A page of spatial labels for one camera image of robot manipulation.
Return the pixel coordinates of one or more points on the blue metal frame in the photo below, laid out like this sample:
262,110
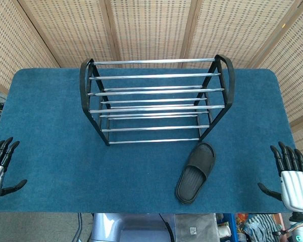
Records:
229,221

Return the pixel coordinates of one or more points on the black rubber slipper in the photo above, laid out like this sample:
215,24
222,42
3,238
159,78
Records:
200,161

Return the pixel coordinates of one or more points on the black chrome shoe rack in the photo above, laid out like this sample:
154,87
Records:
156,92

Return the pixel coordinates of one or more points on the blue carpet table cover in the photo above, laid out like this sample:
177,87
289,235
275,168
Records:
65,151

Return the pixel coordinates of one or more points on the striped cloth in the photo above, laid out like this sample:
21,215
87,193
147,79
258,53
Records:
261,224

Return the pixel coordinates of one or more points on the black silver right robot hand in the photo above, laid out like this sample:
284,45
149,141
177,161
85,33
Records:
296,189

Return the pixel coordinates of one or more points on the bamboo folding screen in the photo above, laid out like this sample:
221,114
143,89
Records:
154,27

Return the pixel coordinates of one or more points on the blue-grey robot torso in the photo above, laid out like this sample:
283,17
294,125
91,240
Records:
131,227

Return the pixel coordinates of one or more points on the grey pouch with label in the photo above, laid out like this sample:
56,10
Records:
197,227

